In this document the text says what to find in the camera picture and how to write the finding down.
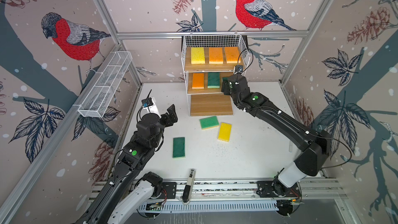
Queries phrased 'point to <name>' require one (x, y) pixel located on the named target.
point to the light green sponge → (209, 123)
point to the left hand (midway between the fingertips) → (166, 107)
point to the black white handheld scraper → (187, 189)
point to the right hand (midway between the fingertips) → (226, 84)
